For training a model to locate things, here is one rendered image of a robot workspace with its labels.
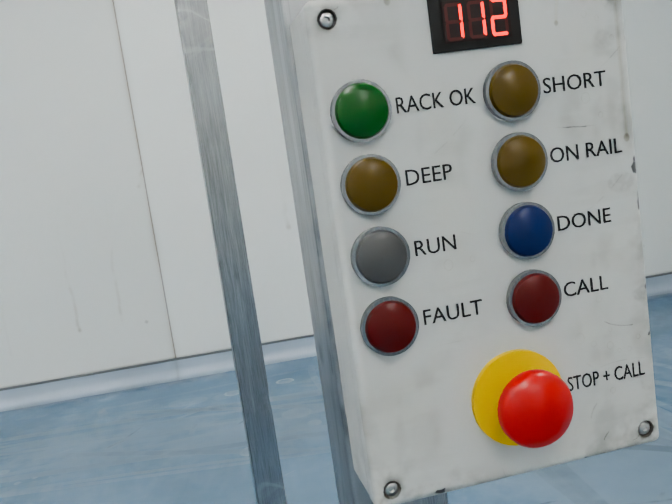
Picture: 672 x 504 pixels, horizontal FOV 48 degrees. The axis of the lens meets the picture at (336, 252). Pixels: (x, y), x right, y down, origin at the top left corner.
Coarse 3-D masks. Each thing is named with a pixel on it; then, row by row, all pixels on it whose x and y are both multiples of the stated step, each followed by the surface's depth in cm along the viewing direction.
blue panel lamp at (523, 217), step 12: (516, 216) 38; (528, 216) 38; (540, 216) 39; (516, 228) 38; (528, 228) 39; (540, 228) 39; (552, 228) 39; (516, 240) 38; (528, 240) 39; (540, 240) 39; (516, 252) 39; (528, 252) 39
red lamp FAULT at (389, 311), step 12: (372, 312) 37; (384, 312) 37; (396, 312) 37; (408, 312) 38; (372, 324) 37; (384, 324) 37; (396, 324) 37; (408, 324) 38; (372, 336) 37; (384, 336) 37; (396, 336) 38; (408, 336) 38; (384, 348) 38; (396, 348) 38
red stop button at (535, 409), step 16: (512, 384) 38; (528, 384) 37; (544, 384) 37; (560, 384) 38; (512, 400) 37; (528, 400) 37; (544, 400) 37; (560, 400) 38; (512, 416) 37; (528, 416) 37; (544, 416) 37; (560, 416) 38; (512, 432) 37; (528, 432) 37; (544, 432) 38; (560, 432) 38
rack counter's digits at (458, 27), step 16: (464, 0) 37; (480, 0) 37; (496, 0) 37; (448, 16) 37; (464, 16) 37; (480, 16) 37; (496, 16) 38; (448, 32) 37; (464, 32) 37; (480, 32) 37; (496, 32) 38
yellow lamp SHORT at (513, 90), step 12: (504, 72) 37; (516, 72) 38; (528, 72) 38; (492, 84) 38; (504, 84) 37; (516, 84) 38; (528, 84) 38; (492, 96) 38; (504, 96) 38; (516, 96) 38; (528, 96) 38; (504, 108) 38; (516, 108) 38; (528, 108) 38
